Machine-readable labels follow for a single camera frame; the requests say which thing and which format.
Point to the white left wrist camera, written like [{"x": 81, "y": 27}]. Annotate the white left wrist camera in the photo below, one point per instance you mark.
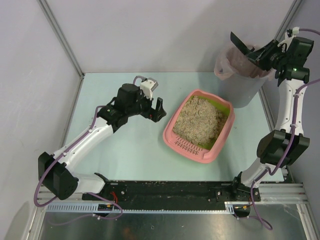
[{"x": 148, "y": 85}]

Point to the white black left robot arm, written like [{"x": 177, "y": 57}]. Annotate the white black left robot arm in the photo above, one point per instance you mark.
[{"x": 57, "y": 171}]

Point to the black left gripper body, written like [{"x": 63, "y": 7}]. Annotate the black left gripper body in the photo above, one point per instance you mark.
[{"x": 152, "y": 112}]

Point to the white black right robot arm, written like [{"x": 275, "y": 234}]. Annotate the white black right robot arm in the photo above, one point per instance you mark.
[{"x": 286, "y": 143}]

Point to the pink bin liner bag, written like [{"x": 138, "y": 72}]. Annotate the pink bin liner bag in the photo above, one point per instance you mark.
[{"x": 231, "y": 62}]

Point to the beige cat litter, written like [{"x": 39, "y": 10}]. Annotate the beige cat litter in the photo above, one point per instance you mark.
[{"x": 199, "y": 122}]

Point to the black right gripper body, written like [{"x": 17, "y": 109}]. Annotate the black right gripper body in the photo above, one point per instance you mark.
[{"x": 258, "y": 55}]

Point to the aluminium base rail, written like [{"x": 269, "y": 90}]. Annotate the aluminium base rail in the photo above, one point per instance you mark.
[{"x": 283, "y": 193}]

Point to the aluminium corner post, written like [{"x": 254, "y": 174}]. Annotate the aluminium corner post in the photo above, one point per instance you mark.
[
  {"x": 291, "y": 19},
  {"x": 57, "y": 30}
]

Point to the left aluminium corner post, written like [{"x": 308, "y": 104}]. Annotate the left aluminium corner post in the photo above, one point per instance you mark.
[{"x": 57, "y": 30}]

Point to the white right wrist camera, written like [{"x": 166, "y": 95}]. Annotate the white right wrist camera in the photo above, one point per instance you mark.
[{"x": 292, "y": 32}]

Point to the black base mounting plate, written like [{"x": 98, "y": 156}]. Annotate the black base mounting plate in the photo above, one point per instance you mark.
[{"x": 174, "y": 193}]

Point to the pink and green litter box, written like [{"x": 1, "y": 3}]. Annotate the pink and green litter box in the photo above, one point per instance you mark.
[{"x": 197, "y": 153}]

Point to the right aluminium corner post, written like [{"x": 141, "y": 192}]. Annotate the right aluminium corner post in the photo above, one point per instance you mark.
[{"x": 291, "y": 19}]

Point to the slotted grey cable duct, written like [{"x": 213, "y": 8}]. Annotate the slotted grey cable duct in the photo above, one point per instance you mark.
[{"x": 106, "y": 208}]

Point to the grey waste bin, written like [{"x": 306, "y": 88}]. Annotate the grey waste bin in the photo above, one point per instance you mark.
[{"x": 240, "y": 90}]

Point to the black slotted litter scoop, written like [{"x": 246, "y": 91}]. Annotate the black slotted litter scoop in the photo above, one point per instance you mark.
[{"x": 240, "y": 45}]

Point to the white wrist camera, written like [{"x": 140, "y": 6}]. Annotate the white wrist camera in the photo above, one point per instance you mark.
[
  {"x": 292, "y": 32},
  {"x": 148, "y": 85}
]

